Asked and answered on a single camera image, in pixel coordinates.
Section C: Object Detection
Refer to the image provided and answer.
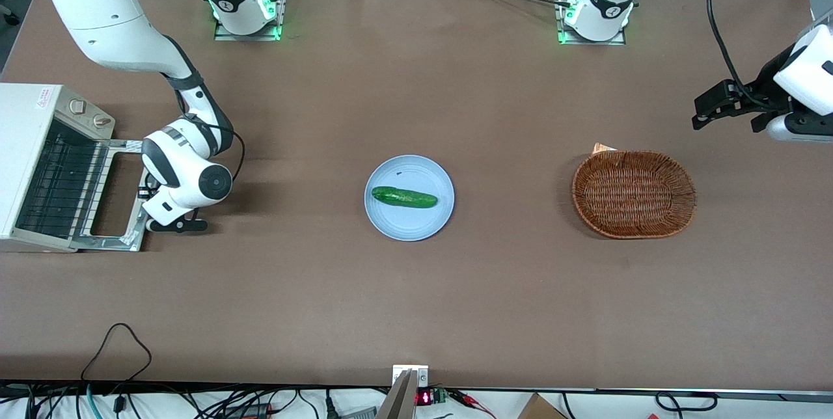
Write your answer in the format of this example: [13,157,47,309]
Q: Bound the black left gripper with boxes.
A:
[691,44,808,133]

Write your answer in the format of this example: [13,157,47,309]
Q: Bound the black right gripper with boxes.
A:
[137,170,161,209]

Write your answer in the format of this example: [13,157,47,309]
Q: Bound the silver oven door handle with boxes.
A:
[130,165,152,248]

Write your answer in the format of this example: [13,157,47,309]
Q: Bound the glass oven door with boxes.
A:
[70,139,152,252]

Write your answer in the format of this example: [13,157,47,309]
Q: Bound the white toaster oven body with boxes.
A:
[0,83,117,254]

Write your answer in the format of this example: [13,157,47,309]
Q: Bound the brown wicker basket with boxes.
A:
[572,150,698,239]

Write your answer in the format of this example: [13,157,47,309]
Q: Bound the green cucumber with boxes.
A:
[372,186,439,209]

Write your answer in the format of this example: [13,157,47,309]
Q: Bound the light blue round plate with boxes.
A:
[364,155,455,241]

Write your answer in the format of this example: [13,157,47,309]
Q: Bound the brown cardboard box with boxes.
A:
[517,393,568,419]

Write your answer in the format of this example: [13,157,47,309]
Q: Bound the red alligator clip leads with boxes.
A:
[449,390,497,419]

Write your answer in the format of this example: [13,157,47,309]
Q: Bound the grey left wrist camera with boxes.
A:
[766,113,833,144]

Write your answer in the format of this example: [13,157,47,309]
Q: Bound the wire oven rack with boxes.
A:
[16,133,108,238]

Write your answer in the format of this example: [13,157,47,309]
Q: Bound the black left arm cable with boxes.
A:
[707,0,765,111]

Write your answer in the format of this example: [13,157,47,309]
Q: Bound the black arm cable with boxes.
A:
[174,74,246,182]
[707,0,765,111]

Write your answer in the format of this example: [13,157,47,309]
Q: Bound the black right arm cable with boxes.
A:
[174,74,246,182]

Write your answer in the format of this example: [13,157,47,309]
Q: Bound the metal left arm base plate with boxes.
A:
[555,0,629,46]

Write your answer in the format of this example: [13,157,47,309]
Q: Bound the black looped thin cable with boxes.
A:
[81,323,152,382]

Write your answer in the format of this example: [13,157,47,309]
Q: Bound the black cable loop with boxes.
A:
[654,392,718,412]

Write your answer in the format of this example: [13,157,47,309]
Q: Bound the aluminium camera mount bar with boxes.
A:
[376,370,417,419]

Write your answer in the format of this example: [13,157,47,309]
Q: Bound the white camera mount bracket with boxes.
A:
[392,365,430,388]

